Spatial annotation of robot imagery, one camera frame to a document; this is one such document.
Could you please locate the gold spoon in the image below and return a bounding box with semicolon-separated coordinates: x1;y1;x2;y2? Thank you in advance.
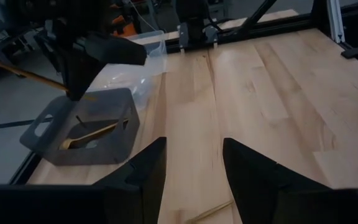
0;51;98;102
59;119;129;151
186;200;234;224

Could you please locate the grey plastic bin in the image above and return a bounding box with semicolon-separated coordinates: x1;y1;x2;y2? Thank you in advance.
19;88;141;166

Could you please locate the clear plastic bin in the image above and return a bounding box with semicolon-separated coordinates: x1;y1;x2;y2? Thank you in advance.
85;55;167;110
126;30;167;58

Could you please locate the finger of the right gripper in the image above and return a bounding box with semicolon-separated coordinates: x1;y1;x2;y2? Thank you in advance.
59;51;76;101
73;49;106;101

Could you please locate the silver aluminium post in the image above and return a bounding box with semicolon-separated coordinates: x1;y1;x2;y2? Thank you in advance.
326;0;346;44

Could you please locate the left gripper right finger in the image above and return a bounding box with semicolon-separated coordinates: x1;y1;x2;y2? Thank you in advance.
223;138;333;224

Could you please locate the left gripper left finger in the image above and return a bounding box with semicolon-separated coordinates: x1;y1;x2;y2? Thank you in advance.
93;136;168;224

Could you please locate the orange object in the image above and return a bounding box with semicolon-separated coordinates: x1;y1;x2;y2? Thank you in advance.
112;15;137;37

